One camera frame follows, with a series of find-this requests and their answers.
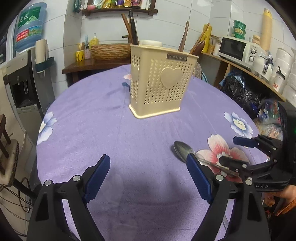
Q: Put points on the white electric kettle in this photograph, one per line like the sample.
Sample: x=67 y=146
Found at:
x=262 y=66

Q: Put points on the white plastic bottle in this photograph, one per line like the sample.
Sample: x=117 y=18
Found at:
x=146 y=4

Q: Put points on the green wall pouch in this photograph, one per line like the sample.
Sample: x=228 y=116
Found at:
x=77 y=5

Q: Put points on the yellow label sauce bottle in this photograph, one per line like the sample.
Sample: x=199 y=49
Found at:
x=127 y=2

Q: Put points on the black plastic bag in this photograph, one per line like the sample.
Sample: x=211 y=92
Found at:
x=242 y=90

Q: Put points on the woven seat wooden chair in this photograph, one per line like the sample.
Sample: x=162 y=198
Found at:
x=9 y=157

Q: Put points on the blue water jug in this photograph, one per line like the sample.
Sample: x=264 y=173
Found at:
x=30 y=27

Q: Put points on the light blue plastic basin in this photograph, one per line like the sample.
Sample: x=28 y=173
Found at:
x=204 y=76

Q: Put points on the small beige figurine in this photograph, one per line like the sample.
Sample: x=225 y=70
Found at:
x=256 y=39

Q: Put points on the dark wooden vanity table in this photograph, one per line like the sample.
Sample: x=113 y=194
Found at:
x=92 y=66

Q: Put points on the tall stack of paper cups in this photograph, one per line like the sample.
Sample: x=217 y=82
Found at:
x=267 y=30

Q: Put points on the floral paisley cloth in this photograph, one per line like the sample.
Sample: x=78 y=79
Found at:
x=197 y=70

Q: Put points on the person's right hand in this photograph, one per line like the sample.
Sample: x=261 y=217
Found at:
x=283 y=197

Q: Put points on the glass jar of grains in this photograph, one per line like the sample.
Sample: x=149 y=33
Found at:
x=214 y=45

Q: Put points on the yellow green seasoning packet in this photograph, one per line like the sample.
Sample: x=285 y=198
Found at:
x=106 y=3

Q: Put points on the light wooden shelf unit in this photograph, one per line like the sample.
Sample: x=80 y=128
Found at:
x=222 y=63

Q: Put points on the cooking oil bottle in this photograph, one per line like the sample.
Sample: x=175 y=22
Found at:
x=119 y=2

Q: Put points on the purple floral tablecloth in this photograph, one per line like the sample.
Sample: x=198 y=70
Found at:
x=115 y=129

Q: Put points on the beige plastic utensil holder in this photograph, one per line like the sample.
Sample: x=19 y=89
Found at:
x=150 y=97

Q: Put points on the dark wooden spoon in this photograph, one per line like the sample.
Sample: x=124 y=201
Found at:
x=200 y=47

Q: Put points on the woven pattern wash basin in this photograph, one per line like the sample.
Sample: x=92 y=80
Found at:
x=111 y=52

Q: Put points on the beige paper cup sleeve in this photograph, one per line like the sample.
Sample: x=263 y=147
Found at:
x=41 y=49

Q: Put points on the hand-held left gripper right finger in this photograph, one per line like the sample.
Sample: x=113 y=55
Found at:
x=198 y=178

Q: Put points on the colourful plastic bag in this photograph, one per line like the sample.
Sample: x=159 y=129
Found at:
x=270 y=115

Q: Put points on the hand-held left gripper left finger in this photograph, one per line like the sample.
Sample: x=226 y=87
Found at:
x=98 y=176

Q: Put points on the pink bowl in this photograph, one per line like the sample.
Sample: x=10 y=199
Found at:
x=91 y=7

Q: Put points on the green label bottle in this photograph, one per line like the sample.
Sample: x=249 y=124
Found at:
x=112 y=3

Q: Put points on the yellow mug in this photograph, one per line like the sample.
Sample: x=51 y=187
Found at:
x=80 y=56

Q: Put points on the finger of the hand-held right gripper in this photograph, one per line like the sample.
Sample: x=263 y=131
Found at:
x=242 y=141
x=233 y=162

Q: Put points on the white tumbler red label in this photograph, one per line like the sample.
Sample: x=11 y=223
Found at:
x=279 y=80

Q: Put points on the dark blue cup holder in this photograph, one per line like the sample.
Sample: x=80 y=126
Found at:
x=46 y=64

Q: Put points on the stack of white containers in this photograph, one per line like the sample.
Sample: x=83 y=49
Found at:
x=289 y=69

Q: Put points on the yellow soap pump bottle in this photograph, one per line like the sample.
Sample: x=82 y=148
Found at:
x=94 y=41

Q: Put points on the dark soy sauce bottle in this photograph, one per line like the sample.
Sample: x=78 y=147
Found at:
x=136 y=2

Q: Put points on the white microwave oven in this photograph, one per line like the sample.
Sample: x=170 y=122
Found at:
x=235 y=52

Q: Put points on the grey water dispenser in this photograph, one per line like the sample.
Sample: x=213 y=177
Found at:
x=25 y=81

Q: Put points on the bamboo style faucet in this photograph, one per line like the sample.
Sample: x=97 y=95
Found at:
x=124 y=36

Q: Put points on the stack of green bowls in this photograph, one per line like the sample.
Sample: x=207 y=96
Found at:
x=239 y=29

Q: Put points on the metal spoon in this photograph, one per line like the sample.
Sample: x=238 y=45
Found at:
x=182 y=150

